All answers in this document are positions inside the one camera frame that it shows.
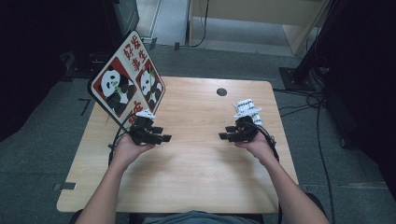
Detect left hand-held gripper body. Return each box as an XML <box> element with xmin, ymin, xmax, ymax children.
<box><xmin>128</xmin><ymin>109</ymin><xmax>157</xmax><ymax>147</ymax></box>

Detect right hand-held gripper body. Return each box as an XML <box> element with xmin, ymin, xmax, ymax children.
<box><xmin>233</xmin><ymin>107</ymin><xmax>262</xmax><ymax>144</ymax></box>

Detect panda print board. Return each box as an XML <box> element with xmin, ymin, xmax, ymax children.
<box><xmin>87</xmin><ymin>30</ymin><xmax>166</xmax><ymax>127</ymax></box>

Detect person's right hand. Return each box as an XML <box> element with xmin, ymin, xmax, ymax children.
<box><xmin>234</xmin><ymin>133</ymin><xmax>279</xmax><ymax>168</ymax></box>

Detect person's left hand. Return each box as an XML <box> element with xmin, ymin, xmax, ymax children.
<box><xmin>113</xmin><ymin>133</ymin><xmax>156</xmax><ymax>171</ymax></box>

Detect black metal stand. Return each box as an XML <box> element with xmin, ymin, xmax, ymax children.
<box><xmin>278</xmin><ymin>0</ymin><xmax>347</xmax><ymax>92</ymax></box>

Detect black stand base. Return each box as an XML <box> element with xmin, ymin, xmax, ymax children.
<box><xmin>59</xmin><ymin>50</ymin><xmax>108</xmax><ymax>80</ymax></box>

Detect person's grey-blue clothing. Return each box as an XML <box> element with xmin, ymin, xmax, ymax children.
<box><xmin>152</xmin><ymin>210</ymin><xmax>260</xmax><ymax>224</ymax></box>

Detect light wooden cabinet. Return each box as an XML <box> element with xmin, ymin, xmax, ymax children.
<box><xmin>188</xmin><ymin>0</ymin><xmax>332</xmax><ymax>57</ymax></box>

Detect dark monitor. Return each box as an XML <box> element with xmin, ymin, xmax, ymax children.
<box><xmin>104</xmin><ymin>0</ymin><xmax>140</xmax><ymax>49</ymax></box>

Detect black curtain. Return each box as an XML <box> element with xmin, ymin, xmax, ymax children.
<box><xmin>321</xmin><ymin>0</ymin><xmax>396</xmax><ymax>202</ymax></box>
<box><xmin>0</xmin><ymin>0</ymin><xmax>108</xmax><ymax>143</ymax></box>

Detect right hand-held gripper cable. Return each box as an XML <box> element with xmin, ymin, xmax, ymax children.
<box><xmin>248</xmin><ymin>121</ymin><xmax>284</xmax><ymax>224</ymax></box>

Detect hand-held gripper cable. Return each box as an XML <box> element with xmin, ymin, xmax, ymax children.
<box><xmin>248</xmin><ymin>121</ymin><xmax>284</xmax><ymax>224</ymax></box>
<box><xmin>107</xmin><ymin>111</ymin><xmax>138</xmax><ymax>166</ymax></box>

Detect left hand-held gripper cable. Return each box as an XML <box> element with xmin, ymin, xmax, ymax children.
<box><xmin>107</xmin><ymin>111</ymin><xmax>138</xmax><ymax>166</ymax></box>

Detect black floor cables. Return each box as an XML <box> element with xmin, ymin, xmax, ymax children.
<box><xmin>273</xmin><ymin>88</ymin><xmax>336</xmax><ymax>224</ymax></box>

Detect black hanging cable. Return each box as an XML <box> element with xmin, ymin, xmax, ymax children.
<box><xmin>178</xmin><ymin>0</ymin><xmax>210</xmax><ymax>49</ymax></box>

